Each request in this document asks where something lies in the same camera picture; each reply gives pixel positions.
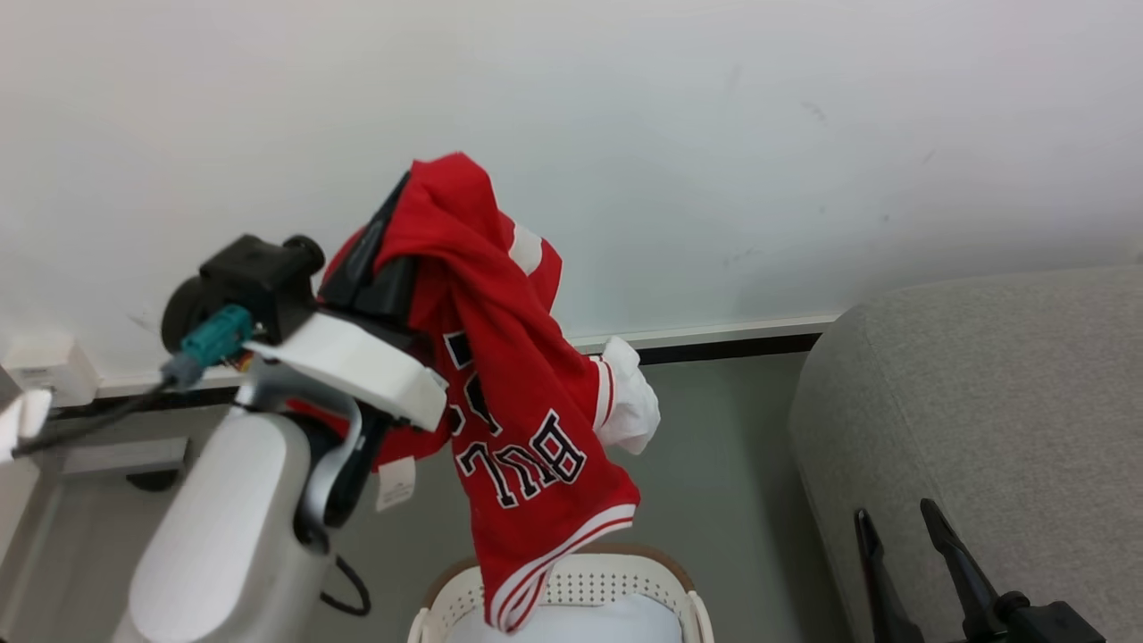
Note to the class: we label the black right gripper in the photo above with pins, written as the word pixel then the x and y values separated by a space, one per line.
pixel 1045 625

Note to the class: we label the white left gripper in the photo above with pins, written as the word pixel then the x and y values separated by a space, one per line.
pixel 357 362

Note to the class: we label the red basketball jersey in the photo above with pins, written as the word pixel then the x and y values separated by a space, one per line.
pixel 518 402

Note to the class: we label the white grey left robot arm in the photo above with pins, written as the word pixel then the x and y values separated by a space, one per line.
pixel 223 527

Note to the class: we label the white perforated laundry basket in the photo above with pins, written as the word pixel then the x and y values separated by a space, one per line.
pixel 589 580

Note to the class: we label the grey fabric sofa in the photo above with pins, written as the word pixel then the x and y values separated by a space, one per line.
pixel 982 402

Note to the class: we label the dark round foot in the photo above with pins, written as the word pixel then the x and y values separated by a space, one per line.
pixel 152 480

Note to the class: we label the grey metal bar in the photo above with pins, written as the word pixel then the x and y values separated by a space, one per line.
pixel 125 455

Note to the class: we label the white and dark baseboard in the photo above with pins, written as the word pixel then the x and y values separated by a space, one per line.
pixel 714 339

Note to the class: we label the white plastic part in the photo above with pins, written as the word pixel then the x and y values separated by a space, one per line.
pixel 22 420

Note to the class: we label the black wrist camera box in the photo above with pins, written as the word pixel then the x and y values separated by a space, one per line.
pixel 254 281

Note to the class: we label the white wall socket box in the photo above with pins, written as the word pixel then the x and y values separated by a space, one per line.
pixel 49 366

